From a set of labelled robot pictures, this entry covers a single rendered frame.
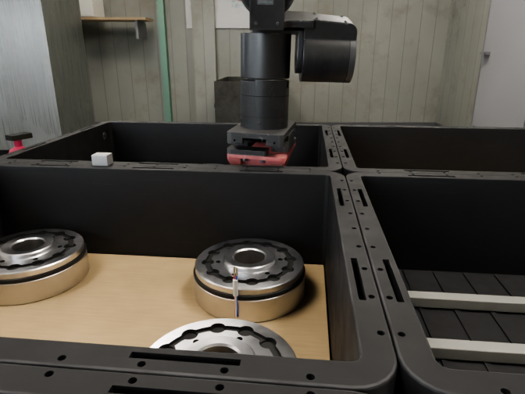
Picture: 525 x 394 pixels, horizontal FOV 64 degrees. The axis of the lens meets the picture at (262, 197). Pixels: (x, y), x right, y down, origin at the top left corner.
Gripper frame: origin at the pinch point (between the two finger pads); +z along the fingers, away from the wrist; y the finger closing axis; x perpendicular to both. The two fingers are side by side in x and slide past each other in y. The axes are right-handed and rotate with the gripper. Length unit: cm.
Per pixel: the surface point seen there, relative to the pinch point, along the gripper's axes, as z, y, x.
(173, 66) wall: 11, 528, 243
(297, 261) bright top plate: 0.6, -14.9, -6.5
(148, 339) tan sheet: 4.0, -24.4, 3.8
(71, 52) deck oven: -8, 365, 285
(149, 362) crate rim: -6.3, -37.4, -3.4
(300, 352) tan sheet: 3.7, -23.3, -8.1
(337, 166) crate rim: -6.2, -5.5, -9.2
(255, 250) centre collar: 0.4, -14.2, -2.4
